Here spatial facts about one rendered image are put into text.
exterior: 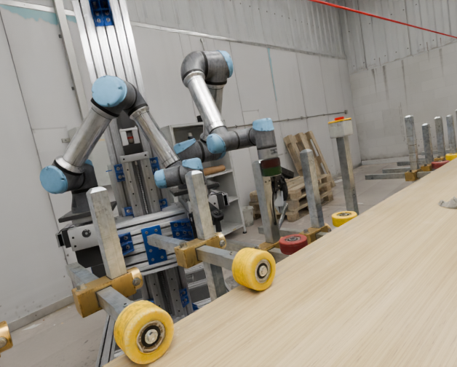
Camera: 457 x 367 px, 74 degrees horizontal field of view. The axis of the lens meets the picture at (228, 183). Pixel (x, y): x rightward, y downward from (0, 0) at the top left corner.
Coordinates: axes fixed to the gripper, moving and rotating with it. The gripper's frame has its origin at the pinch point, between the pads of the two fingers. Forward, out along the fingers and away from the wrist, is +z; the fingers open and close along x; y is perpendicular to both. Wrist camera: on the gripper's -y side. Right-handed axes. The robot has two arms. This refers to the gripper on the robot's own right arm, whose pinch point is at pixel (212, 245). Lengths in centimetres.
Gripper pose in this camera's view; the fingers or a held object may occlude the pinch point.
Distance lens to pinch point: 124.0
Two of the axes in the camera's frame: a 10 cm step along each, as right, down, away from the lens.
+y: -6.3, 0.3, 7.8
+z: 1.9, 9.7, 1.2
